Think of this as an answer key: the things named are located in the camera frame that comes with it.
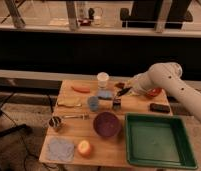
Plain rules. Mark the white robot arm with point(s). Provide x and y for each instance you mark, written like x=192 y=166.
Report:
x=168 y=77

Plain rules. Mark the yellow banana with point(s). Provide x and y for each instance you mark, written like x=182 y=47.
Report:
x=69 y=102

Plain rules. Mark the orange bowl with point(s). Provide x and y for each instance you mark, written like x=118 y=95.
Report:
x=153 y=92

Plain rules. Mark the small dark tin can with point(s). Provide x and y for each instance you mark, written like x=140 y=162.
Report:
x=55 y=123

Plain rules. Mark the orange fruit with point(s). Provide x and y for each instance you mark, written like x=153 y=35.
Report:
x=84 y=148

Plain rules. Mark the purple bowl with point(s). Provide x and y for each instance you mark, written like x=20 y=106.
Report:
x=107 y=125

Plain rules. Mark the blue grey cloth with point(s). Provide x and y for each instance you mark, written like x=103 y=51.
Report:
x=59 y=149

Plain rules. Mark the metal spoon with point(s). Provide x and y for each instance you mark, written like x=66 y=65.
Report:
x=81 y=116

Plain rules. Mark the blue sponge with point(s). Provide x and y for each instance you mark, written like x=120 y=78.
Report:
x=105 y=94

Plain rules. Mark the brown dried food pile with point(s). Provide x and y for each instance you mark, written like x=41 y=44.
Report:
x=120 y=85

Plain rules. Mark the orange carrot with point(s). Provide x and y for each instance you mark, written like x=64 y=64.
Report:
x=81 y=89

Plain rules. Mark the blue cup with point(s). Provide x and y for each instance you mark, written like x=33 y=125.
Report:
x=93 y=103

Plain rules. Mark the black rectangular block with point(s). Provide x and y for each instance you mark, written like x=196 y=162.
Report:
x=159 y=108

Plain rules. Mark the black dish brush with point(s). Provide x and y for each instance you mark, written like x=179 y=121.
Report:
x=116 y=104

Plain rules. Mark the white plastic cup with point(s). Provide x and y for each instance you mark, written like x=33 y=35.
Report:
x=103 y=79

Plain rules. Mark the green plastic tray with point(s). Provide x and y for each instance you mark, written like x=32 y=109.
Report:
x=158 y=141

